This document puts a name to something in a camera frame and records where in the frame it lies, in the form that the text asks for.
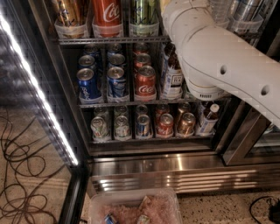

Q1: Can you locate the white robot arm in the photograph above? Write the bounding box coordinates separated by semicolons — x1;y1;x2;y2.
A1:
160;0;280;127

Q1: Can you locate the blue can bottom shelf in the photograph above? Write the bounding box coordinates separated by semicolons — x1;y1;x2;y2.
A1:
136;115;151;138

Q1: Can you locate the red cola can middle shelf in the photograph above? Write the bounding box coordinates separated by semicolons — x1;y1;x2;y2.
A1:
135;66;157;102

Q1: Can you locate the red cola can shelf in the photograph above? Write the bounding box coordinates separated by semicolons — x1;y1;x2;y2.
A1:
135;66;157;102
92;0;123;38

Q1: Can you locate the red can bottom shelf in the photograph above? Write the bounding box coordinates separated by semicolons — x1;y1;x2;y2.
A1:
157;113;173;137

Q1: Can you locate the brown tea bottle white cap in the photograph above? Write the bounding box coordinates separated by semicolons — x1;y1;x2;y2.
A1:
162;52;184;99

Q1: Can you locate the gold can bottom shelf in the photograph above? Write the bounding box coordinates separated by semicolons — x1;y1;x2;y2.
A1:
177;113;196;137

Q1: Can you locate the gold can shelf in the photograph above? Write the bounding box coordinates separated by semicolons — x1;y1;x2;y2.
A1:
177;113;196;137
52;0;88;39

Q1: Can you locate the brown tea bottle bottom shelf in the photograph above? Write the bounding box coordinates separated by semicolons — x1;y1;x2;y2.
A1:
195;103;220;137

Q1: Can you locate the stainless steel fridge base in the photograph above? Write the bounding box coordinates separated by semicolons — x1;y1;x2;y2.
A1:
89;153;280;193

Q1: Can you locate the green can top shelf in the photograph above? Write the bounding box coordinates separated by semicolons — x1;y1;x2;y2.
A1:
129;0;158;37

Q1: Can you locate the red cola can top shelf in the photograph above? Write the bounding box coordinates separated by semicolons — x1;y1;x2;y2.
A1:
92;0;123;38

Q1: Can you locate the open glass fridge door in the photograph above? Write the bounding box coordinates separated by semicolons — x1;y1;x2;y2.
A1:
0;0;88;224

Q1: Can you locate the gold can top shelf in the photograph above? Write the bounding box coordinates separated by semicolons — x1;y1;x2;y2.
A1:
52;0;88;39

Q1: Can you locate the right fridge glass door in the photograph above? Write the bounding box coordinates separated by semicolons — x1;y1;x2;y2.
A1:
222;97;280;165

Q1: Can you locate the clear water bottle right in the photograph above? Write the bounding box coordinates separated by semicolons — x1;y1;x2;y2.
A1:
209;0;232;28

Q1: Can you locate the silver can top shelf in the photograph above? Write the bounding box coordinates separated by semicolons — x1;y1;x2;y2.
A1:
227;0;264;35

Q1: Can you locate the green white can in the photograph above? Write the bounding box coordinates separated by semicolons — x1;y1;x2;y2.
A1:
90;116;110;142
114;115;131;140

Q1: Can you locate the green white can bottom left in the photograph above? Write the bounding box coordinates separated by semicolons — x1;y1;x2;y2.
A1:
90;116;110;142

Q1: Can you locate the red cola can behind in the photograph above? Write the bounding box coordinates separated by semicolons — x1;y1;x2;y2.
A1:
134;53;151;69

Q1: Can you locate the blue pepsi can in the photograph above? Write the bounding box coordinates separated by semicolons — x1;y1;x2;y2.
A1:
78;55;96;71
76;68;102;104

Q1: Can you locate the blue pepsi can behind front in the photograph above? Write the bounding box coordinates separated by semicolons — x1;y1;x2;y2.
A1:
78;55;96;71

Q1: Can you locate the clear plastic bin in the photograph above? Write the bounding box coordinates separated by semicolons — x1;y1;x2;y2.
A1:
88;188;183;224

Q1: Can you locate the middle wire shelf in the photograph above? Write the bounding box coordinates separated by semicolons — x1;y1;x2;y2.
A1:
78;95;235;109

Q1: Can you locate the wire shelf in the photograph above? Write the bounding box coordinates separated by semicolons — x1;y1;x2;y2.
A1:
57;31;261;46
78;95;235;109

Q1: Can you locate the top wire shelf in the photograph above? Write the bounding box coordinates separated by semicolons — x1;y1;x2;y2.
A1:
57;31;261;46

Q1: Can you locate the brown cable on floor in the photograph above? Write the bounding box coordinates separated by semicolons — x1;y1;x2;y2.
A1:
0;115;67;224

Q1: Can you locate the black cable and plug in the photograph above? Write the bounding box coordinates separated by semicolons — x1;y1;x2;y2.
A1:
248;195;280;224

